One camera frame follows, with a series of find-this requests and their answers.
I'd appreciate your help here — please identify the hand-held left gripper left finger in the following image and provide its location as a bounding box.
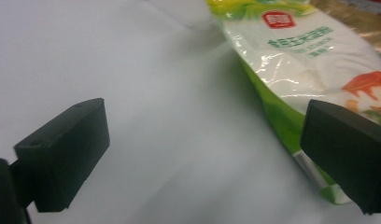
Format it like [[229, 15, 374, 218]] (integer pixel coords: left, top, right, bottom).
[[10, 97, 111, 214]]

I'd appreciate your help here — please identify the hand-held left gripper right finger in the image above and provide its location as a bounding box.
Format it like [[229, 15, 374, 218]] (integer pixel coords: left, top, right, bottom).
[[299, 99, 381, 216]]

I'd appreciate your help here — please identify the green and white starch packet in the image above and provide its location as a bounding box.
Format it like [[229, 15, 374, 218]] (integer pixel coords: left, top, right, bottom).
[[205, 0, 381, 206]]

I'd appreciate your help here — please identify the brown snack packet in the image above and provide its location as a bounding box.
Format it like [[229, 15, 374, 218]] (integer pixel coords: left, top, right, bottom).
[[309, 0, 381, 62]]

